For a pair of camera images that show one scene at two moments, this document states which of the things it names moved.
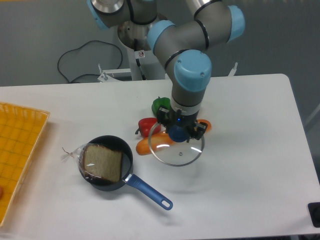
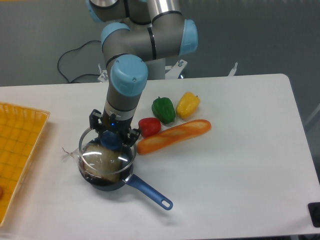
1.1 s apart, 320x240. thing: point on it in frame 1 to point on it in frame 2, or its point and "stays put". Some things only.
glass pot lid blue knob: [178, 133] to [111, 140]
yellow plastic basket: [21, 130] stays put
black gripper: [187, 121] to [106, 122]
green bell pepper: [156, 104] stays put
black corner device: [314, 208] stays put
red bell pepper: [146, 124] stays put
